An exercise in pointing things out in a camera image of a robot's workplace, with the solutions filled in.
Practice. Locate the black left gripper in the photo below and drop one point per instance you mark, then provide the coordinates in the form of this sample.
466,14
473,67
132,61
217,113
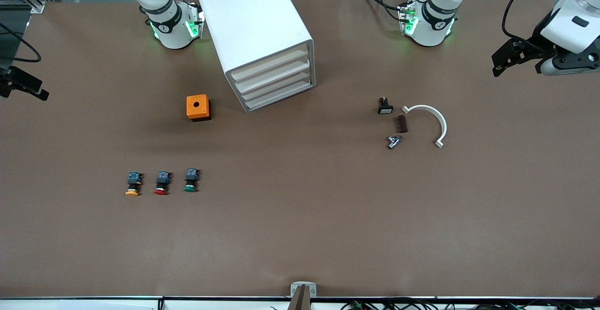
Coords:
533,50

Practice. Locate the small black switch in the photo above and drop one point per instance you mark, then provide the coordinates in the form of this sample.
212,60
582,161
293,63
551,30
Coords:
385,108

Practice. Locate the metal key switch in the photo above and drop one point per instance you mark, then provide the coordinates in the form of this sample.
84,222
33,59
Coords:
393,141

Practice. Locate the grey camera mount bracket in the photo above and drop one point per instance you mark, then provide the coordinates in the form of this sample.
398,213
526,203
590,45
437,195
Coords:
303,290

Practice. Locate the brown terminal block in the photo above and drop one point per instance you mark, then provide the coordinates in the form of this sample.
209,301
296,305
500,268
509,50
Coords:
402,124

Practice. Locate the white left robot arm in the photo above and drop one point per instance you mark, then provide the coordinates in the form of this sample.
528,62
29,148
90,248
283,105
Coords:
436,19

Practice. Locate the brown table cover sheet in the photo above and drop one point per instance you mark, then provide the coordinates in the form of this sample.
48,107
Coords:
300,216

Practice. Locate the white curved plastic bracket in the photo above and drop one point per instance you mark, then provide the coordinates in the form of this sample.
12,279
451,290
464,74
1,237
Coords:
438,117

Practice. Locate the yellow push button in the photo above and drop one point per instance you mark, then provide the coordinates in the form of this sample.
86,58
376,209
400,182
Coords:
133,185

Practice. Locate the white drawer cabinet housing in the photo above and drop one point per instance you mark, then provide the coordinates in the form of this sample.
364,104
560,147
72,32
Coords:
253,19

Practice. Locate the orange box with hole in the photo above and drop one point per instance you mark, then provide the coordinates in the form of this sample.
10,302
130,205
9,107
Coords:
197,106

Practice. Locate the red push button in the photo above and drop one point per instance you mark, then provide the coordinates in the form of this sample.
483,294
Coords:
162,184

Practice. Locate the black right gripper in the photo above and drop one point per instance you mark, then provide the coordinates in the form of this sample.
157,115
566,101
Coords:
18,81

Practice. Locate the green push button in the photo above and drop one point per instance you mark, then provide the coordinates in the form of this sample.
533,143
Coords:
191,182

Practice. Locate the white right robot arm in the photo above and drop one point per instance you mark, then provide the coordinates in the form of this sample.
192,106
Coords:
168,24

